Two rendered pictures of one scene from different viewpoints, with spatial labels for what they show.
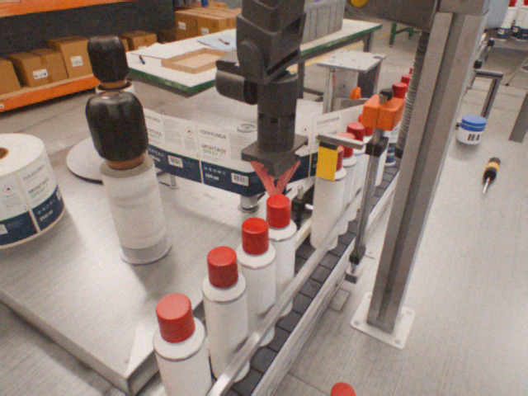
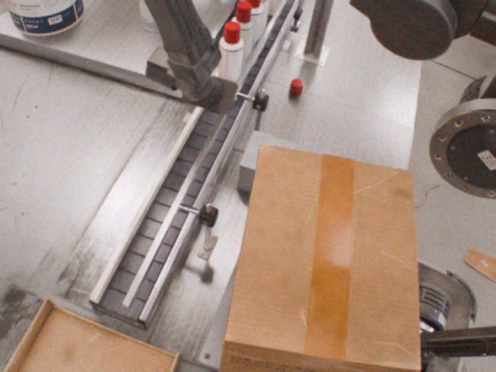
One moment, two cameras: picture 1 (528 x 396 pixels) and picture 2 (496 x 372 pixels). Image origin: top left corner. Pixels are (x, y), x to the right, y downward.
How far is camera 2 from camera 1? 0.62 m
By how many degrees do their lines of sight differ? 26
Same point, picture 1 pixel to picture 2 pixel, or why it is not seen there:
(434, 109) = not seen: outside the picture
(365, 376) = (306, 78)
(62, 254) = (102, 32)
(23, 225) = (70, 15)
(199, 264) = not seen: hidden behind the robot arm
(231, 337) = (245, 50)
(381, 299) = (313, 37)
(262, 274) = (258, 19)
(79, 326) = (142, 66)
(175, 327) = (236, 34)
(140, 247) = not seen: hidden behind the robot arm
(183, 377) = (236, 61)
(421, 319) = (333, 51)
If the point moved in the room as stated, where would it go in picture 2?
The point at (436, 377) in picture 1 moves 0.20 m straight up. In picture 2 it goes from (341, 75) to (360, 16)
